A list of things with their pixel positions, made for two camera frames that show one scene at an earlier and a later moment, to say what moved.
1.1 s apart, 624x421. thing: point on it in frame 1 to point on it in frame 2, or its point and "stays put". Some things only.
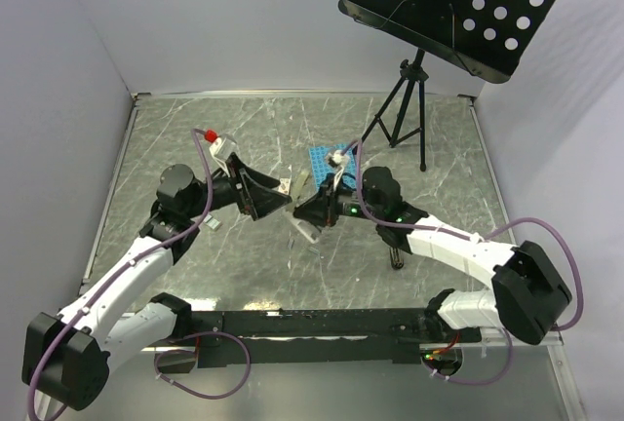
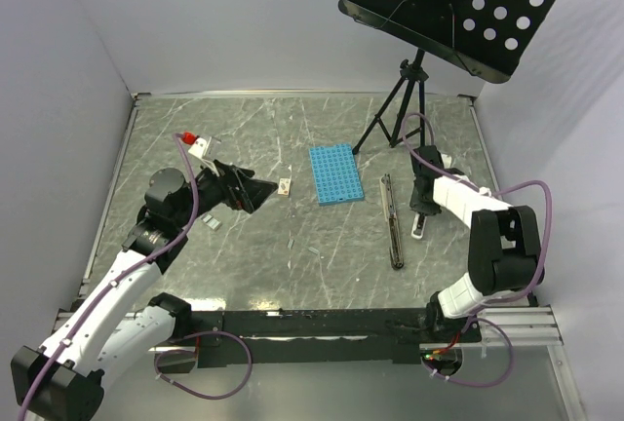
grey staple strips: (212, 222) stays put
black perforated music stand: (475, 12) stays put
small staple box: (285, 185) stays put
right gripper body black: (344, 202) to (421, 204)
